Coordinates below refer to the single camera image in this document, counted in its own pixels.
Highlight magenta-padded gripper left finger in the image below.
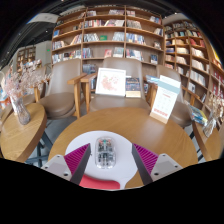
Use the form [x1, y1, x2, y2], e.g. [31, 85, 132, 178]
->
[41, 143, 92, 186]

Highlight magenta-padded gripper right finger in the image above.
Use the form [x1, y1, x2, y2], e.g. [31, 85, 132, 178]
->
[131, 143, 184, 186]

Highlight transparent computer mouse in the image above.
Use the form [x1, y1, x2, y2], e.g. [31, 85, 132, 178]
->
[94, 136, 117, 170]

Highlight round wooden side table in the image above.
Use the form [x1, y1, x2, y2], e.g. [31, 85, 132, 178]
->
[0, 102, 48, 166]
[191, 119, 224, 163]

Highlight brown padded wooden armchair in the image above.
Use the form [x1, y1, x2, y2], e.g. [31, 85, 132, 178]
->
[79, 57, 154, 113]
[146, 64, 201, 129]
[33, 58, 88, 120]

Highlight glass vase with dried flowers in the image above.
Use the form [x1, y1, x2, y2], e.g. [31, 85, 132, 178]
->
[1, 59, 51, 126]
[202, 91, 224, 138]

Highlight stack of blue books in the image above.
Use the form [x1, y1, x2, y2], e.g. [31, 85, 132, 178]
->
[188, 103, 208, 127]

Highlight white and orange standing sign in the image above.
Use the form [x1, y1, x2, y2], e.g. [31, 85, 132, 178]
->
[149, 74, 182, 125]

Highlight dark book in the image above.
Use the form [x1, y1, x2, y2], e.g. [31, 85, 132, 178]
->
[125, 77, 142, 99]

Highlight light blue flat books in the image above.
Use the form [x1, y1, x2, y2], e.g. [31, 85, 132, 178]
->
[145, 74, 161, 84]

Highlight white framed picture, red print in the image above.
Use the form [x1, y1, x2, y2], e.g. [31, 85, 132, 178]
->
[95, 67, 127, 98]

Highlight tall curved wooden bookshelf unit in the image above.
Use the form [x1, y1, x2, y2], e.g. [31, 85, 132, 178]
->
[163, 18, 224, 101]

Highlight small distant wooden bookshelf unit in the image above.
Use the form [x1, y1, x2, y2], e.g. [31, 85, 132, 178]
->
[15, 45, 37, 69]

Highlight wide wooden bookshelf unit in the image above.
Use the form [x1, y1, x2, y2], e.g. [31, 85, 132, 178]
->
[50, 4, 164, 73]

